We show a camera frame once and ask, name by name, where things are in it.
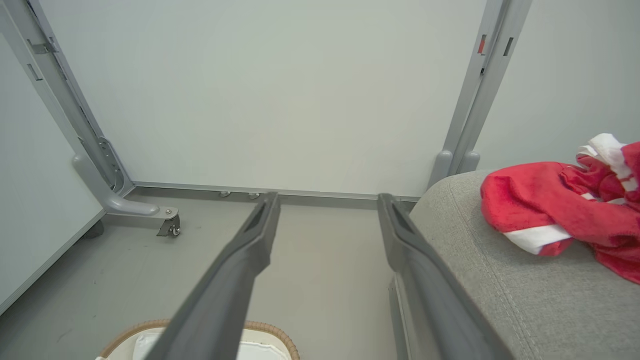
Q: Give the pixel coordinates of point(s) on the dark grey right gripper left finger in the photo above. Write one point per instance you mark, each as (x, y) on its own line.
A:
(225, 280)

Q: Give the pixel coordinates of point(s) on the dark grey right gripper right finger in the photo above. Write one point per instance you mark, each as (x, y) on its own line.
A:
(425, 285)

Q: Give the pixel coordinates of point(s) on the red and white cloth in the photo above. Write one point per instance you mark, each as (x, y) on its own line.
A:
(540, 200)

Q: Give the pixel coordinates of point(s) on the grey fabric couch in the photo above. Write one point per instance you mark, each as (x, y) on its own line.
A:
(540, 300)

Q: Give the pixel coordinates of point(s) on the woven wicker laundry basket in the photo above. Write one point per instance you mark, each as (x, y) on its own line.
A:
(270, 331)

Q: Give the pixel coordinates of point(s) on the small metal caster wheel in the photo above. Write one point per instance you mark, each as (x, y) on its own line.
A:
(170, 227)

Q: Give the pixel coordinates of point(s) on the white basket liner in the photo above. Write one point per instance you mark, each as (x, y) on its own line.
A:
(260, 350)

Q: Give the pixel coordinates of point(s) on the grey partition support leg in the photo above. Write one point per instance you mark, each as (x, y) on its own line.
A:
(95, 182)

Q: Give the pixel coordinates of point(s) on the grey partition post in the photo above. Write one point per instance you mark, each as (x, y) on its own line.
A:
(475, 100)

